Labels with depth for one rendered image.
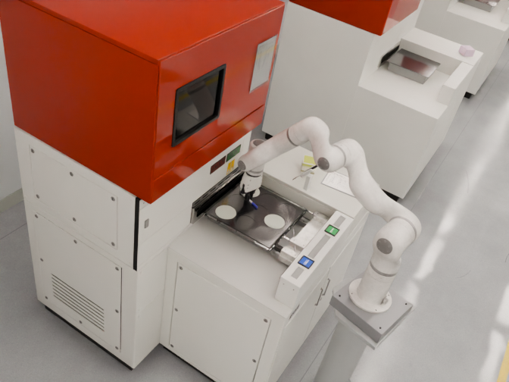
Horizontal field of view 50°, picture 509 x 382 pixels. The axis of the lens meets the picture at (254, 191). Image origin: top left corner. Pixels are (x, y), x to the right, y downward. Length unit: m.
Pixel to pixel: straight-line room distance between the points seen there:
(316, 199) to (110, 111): 1.15
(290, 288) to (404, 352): 1.36
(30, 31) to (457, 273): 3.14
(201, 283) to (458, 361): 1.76
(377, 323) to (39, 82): 1.63
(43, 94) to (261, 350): 1.42
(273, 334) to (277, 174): 0.81
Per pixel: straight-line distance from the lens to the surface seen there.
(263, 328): 2.42
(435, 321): 3.72
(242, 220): 2.53
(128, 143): 1.98
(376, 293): 2.33
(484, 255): 4.38
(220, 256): 2.46
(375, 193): 2.15
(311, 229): 2.61
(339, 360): 2.66
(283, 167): 2.80
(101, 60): 1.91
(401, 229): 2.12
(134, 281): 2.43
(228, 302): 2.44
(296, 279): 2.26
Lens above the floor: 2.59
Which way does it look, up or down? 39 degrees down
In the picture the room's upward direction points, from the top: 12 degrees clockwise
